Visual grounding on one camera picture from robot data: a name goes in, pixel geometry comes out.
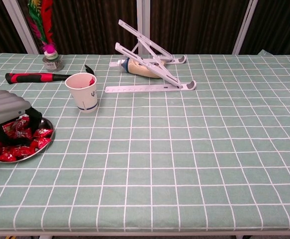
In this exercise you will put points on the green checked tablecloth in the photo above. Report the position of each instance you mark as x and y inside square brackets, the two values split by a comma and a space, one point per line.
[159, 149]

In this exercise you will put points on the mayonnaise squeeze bottle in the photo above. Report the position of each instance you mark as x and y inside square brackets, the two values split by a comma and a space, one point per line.
[138, 69]

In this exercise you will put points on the white paper cup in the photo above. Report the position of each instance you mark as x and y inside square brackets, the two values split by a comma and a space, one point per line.
[85, 102]

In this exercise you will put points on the small glass jar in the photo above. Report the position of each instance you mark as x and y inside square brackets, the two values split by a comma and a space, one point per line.
[52, 65]

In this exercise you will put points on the white folding laptop stand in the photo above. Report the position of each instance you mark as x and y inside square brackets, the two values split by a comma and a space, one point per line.
[144, 88]

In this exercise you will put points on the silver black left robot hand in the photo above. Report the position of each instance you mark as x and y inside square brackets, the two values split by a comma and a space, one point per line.
[5, 107]

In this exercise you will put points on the red black claw hammer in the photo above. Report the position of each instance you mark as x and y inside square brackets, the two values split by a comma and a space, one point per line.
[23, 78]

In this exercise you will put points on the white metal table frame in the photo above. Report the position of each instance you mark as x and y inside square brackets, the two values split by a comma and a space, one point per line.
[144, 234]

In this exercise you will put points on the round metal plate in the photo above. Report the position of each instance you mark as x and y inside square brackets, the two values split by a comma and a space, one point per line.
[47, 123]

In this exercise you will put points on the colourful feather shuttlecock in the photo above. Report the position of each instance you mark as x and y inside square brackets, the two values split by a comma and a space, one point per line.
[46, 25]

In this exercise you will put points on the white metal frame post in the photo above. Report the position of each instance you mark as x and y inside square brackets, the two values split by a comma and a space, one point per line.
[143, 12]
[14, 10]
[245, 25]

